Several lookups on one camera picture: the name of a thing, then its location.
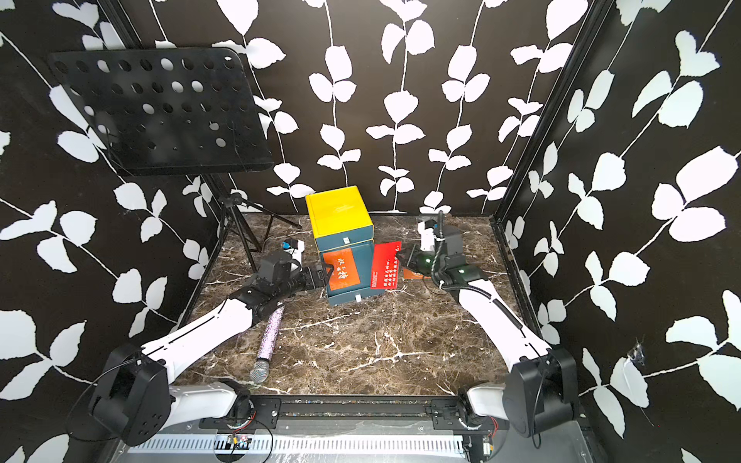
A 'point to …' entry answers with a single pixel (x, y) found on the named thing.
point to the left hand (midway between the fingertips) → (325, 265)
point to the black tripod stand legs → (228, 197)
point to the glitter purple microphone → (260, 370)
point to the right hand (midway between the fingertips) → (393, 250)
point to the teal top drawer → (344, 238)
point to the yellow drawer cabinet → (342, 223)
